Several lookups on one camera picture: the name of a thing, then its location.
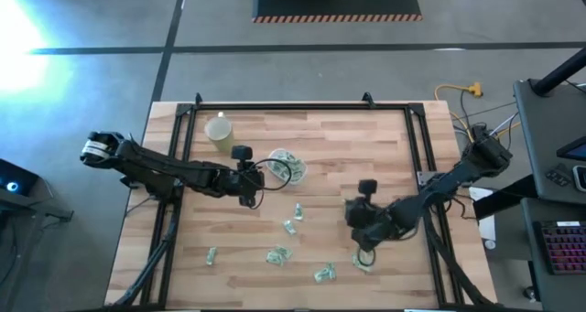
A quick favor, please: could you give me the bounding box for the smartphone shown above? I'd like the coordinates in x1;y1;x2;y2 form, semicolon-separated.
571;164;586;193

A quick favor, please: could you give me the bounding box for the clear plastic container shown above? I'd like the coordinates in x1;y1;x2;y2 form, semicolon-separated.
266;147;309;186

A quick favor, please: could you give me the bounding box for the backlit keyboard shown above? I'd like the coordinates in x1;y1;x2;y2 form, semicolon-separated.
532;219;586;276

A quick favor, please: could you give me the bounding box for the tablet screen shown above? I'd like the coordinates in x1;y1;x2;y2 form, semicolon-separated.
556;135;586;163

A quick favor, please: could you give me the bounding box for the black box with blue light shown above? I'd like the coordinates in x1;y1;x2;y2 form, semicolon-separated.
0;158;40;197

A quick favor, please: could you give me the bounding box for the black right camera cable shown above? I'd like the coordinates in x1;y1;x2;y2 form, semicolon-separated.
355;246;377;268

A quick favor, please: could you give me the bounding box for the white paper sheet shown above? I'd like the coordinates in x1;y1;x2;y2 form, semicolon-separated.
469;186;498;242

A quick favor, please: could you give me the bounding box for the dark grey desk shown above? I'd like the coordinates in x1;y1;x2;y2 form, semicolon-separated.
520;197;586;312

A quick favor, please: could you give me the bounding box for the small black controller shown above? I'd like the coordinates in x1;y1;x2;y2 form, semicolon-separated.
544;167;572;188

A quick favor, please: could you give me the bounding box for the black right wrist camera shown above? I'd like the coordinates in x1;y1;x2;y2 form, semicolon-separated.
357;178;379;197

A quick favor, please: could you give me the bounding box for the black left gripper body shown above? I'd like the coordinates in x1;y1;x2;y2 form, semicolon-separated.
219;167;257;209

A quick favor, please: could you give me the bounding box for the yellow extension cord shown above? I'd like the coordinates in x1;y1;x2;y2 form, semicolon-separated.
433;81;522;142

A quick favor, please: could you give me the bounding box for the black pole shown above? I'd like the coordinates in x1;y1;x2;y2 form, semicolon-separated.
530;45;586;98

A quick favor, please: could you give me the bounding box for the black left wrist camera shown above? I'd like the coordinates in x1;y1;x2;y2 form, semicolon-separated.
231;145;254;163

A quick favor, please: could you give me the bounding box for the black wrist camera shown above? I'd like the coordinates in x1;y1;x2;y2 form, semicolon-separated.
357;178;379;197
231;145;254;163

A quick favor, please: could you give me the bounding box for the yellow-green cup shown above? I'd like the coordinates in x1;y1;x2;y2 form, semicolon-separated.
203;112;238;154

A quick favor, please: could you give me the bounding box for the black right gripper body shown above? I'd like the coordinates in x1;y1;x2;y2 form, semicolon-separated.
345;196;391;245

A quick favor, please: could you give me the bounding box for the black camera cable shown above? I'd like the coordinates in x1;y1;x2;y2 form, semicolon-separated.
249;157;293;211
355;246;377;268

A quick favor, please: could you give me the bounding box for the black left camera cable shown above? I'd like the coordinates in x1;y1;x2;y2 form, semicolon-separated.
249;157;293;211

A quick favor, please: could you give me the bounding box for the black hazard-striped floor mat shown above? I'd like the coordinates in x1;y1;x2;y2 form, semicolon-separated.
252;0;424;25

